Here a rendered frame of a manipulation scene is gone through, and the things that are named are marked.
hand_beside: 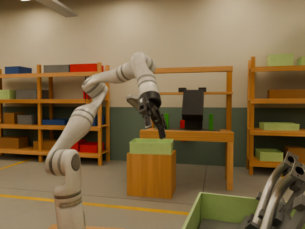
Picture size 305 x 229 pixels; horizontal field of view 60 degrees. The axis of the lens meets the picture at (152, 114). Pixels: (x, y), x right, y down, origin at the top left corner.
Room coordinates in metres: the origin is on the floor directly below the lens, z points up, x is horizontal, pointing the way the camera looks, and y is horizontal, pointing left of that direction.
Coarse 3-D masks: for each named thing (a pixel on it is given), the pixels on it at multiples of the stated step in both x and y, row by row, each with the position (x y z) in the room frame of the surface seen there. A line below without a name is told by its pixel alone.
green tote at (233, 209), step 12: (204, 204) 1.16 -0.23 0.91; (216, 204) 1.15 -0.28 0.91; (228, 204) 1.13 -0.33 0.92; (240, 204) 1.11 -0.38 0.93; (252, 204) 1.10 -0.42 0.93; (192, 216) 0.96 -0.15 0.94; (204, 216) 1.16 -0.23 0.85; (216, 216) 1.15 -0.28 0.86; (228, 216) 1.13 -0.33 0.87; (240, 216) 1.11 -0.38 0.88; (192, 228) 0.96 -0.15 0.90
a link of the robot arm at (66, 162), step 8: (56, 152) 0.90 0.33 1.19; (64, 152) 0.89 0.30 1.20; (72, 152) 0.90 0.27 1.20; (56, 160) 0.88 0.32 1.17; (64, 160) 0.87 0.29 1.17; (72, 160) 0.89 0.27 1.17; (56, 168) 0.88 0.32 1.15; (64, 168) 0.87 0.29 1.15; (72, 168) 0.88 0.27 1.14; (80, 168) 0.94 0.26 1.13; (72, 176) 0.88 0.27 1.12; (80, 176) 0.93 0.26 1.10; (64, 184) 0.87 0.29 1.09; (72, 184) 0.88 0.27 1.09; (80, 184) 0.93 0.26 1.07; (56, 192) 0.88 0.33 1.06; (64, 192) 0.87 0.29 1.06; (72, 192) 0.88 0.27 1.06; (80, 192) 0.92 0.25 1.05
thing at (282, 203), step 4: (284, 172) 0.97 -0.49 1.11; (288, 172) 0.94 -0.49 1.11; (280, 200) 0.90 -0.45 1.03; (284, 200) 0.90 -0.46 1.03; (280, 204) 0.88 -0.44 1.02; (284, 204) 0.86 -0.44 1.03; (280, 208) 0.86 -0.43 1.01; (248, 216) 1.00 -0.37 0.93; (244, 220) 0.98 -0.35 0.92; (240, 224) 1.00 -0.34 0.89; (244, 224) 0.95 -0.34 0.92; (240, 228) 0.97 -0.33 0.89; (244, 228) 0.92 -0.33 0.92
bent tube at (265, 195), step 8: (288, 152) 0.93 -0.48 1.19; (288, 160) 0.91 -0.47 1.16; (280, 168) 0.95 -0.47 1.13; (288, 168) 0.94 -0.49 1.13; (272, 176) 0.99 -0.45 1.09; (272, 184) 0.98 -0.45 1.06; (264, 192) 0.97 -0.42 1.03; (264, 200) 0.94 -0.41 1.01; (256, 208) 0.93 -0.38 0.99; (264, 208) 0.92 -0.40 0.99; (256, 216) 0.90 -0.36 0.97
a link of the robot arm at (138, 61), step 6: (138, 54) 1.00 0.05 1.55; (144, 54) 1.01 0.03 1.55; (132, 60) 1.01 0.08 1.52; (138, 60) 0.99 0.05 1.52; (144, 60) 0.98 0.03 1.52; (132, 66) 1.00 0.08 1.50; (138, 66) 0.98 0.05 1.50; (144, 66) 0.97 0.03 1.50; (138, 72) 0.97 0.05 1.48; (144, 72) 0.96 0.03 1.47; (150, 72) 0.97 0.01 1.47; (138, 78) 0.96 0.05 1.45; (144, 78) 0.95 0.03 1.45; (150, 78) 0.95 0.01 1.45; (138, 84) 0.95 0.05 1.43
